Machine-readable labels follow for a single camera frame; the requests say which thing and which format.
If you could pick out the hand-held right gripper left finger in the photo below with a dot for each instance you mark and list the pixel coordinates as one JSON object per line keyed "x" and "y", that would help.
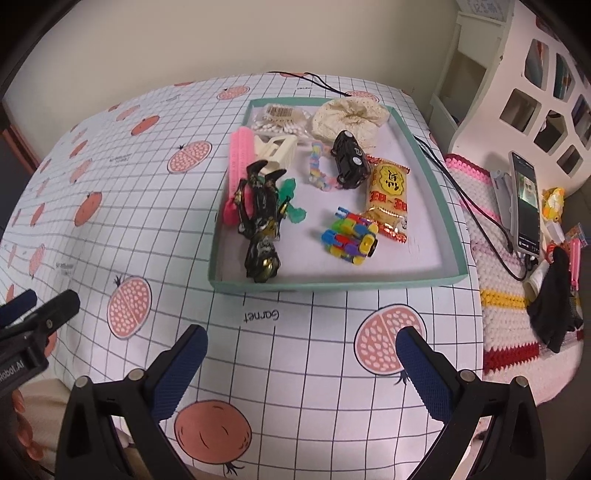
{"x": 178, "y": 369}

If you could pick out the black cloth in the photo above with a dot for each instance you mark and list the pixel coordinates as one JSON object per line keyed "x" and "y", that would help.
{"x": 554, "y": 300}

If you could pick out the black gold robot toy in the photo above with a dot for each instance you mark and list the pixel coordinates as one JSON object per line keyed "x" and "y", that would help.
{"x": 261, "y": 203}

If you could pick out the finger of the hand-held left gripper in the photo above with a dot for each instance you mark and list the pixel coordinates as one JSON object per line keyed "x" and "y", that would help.
{"x": 18, "y": 307}
{"x": 51, "y": 316}

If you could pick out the cream hair claw clip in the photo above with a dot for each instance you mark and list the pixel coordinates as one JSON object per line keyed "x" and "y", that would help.
{"x": 277, "y": 152}

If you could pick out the white phone stand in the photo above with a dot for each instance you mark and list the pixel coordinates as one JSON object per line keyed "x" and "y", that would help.
{"x": 501, "y": 194}

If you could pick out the green balloon dog toy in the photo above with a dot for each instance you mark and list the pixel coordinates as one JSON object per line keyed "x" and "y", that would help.
{"x": 295, "y": 214}

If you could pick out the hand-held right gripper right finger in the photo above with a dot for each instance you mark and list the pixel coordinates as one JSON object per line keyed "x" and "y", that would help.
{"x": 425, "y": 374}

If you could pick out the pink hair roller clip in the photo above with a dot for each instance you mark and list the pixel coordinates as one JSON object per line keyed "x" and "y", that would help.
{"x": 240, "y": 157}

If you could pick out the white wooden shelf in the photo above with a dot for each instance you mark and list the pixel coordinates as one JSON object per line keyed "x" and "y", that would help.
{"x": 512, "y": 60}

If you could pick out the yellow red snack packet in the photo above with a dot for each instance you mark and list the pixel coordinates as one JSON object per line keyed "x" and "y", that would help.
{"x": 388, "y": 194}

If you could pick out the yellow plush toy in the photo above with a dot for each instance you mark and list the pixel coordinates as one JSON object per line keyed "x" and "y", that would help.
{"x": 554, "y": 203}

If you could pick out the teal white box tray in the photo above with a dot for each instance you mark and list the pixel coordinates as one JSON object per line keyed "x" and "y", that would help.
{"x": 415, "y": 249}

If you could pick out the clear bag of cotton swabs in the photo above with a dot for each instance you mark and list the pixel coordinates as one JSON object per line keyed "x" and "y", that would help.
{"x": 281, "y": 122}

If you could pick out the black toy car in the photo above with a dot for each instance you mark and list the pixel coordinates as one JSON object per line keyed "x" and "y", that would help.
{"x": 351, "y": 159}

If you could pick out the pomegranate print grid tablecloth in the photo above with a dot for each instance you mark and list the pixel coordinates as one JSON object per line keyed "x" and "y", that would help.
{"x": 138, "y": 221}

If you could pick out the smartphone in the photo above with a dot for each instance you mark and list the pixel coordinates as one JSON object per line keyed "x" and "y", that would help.
{"x": 526, "y": 203}

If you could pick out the pink white crochet mat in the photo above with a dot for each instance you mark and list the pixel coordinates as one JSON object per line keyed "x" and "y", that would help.
{"x": 503, "y": 314}

